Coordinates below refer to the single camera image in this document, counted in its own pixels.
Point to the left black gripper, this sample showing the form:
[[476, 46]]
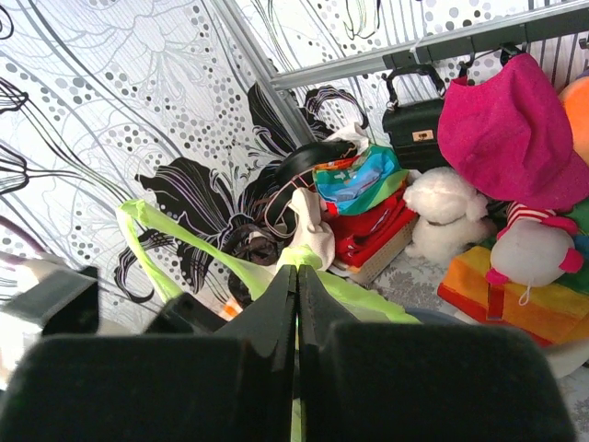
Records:
[[184, 314]]

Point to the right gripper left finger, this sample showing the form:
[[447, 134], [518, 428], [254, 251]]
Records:
[[161, 386]]

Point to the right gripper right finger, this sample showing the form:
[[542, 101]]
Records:
[[386, 381]]

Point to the green plastic trash bag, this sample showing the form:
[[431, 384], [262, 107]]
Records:
[[364, 304]]

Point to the blue trash bin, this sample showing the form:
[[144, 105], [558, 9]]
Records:
[[434, 317]]

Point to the cream canvas tote bag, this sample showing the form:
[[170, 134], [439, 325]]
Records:
[[313, 241]]

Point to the magenta fabric bag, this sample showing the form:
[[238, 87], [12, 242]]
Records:
[[510, 138]]

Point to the red clothing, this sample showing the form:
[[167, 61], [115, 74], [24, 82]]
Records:
[[359, 237]]

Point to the cream plush lamb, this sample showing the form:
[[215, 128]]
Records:
[[452, 216]]

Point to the colourful patterned cloth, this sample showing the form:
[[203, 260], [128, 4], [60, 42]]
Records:
[[353, 186]]

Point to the rainbow striped cloth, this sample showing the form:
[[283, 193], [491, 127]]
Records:
[[553, 314]]

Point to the black round hat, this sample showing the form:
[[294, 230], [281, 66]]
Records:
[[308, 156]]

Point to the pink white plush doll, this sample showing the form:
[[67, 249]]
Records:
[[535, 248]]

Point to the black leather handbag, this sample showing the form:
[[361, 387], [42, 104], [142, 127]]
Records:
[[413, 128]]

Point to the orange plush toy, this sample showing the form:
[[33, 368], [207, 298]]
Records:
[[575, 100]]

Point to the black hook rail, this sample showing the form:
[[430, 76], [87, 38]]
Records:
[[540, 24]]

